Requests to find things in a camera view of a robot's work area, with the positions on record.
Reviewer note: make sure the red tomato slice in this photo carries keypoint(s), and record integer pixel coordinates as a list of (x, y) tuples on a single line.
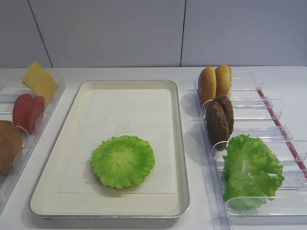
[(36, 111), (21, 112)]

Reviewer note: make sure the green lettuce leaf on tray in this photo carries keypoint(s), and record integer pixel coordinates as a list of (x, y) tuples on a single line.
[(122, 162)]

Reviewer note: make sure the front brown meat patty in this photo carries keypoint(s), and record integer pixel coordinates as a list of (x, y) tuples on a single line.
[(217, 125)]

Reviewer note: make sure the brown meat patty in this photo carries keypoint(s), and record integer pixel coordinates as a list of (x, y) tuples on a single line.
[(227, 107), (217, 125)]

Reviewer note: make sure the rear brown meat patty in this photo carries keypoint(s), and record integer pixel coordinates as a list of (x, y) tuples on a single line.
[(227, 107)]

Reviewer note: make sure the green lettuce leaf in rack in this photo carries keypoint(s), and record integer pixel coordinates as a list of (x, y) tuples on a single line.
[(252, 173)]

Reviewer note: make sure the yellow cheese slice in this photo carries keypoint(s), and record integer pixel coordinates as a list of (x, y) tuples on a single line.
[(40, 82)]

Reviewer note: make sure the cream metal baking tray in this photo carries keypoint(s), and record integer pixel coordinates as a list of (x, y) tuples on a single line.
[(101, 109)]

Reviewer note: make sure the left golden bun half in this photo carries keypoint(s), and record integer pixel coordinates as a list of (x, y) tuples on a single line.
[(207, 84)]

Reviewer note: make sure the golden bun half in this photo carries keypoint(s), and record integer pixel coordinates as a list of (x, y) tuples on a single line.
[(207, 84), (223, 80)]

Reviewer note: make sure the right golden bun half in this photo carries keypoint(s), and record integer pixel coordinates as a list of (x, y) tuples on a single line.
[(223, 80)]

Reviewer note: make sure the clear acrylic right rack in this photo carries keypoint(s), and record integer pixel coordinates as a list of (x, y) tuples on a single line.
[(251, 118)]

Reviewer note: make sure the clear acrylic rack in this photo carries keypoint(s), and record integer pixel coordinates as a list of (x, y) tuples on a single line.
[(9, 92), (251, 118)]

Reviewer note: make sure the brown bun in left rack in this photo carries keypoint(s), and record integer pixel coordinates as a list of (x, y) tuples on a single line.
[(10, 145)]

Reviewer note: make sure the clear acrylic left rack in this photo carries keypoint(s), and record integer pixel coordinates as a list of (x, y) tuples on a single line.
[(9, 92)]

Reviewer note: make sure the red rod on right rack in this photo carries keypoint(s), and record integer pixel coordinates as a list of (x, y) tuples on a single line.
[(286, 136)]

